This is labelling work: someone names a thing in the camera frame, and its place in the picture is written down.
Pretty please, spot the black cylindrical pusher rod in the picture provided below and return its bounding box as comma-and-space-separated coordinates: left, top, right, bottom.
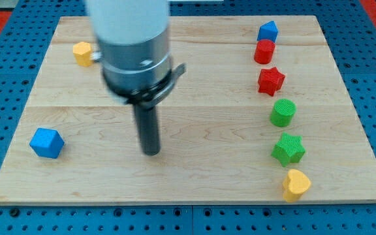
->
133, 105, 161, 156

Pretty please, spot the yellow hexagon block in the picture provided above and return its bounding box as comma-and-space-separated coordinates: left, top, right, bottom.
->
72, 42, 93, 67

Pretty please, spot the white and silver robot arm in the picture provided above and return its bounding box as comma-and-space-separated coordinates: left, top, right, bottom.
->
85, 0, 185, 155

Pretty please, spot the blue cube block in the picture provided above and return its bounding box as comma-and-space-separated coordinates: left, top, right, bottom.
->
29, 128, 65, 159

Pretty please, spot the light wooden board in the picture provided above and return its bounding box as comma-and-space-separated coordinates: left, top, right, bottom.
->
0, 16, 376, 206

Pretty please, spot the red star block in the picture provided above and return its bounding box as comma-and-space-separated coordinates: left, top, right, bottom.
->
257, 67, 286, 97

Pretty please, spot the green cylinder block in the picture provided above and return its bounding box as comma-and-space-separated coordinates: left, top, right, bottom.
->
270, 99, 296, 127

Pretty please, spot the red cylinder block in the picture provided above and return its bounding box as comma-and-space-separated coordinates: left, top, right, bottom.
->
254, 39, 275, 65

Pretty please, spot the green star block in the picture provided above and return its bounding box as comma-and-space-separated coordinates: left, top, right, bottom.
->
271, 132, 306, 167

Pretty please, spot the blue pentagon block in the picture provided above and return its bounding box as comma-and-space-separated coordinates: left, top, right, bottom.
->
257, 21, 279, 42

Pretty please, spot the yellow heart block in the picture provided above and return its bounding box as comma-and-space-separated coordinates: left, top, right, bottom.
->
282, 169, 312, 203

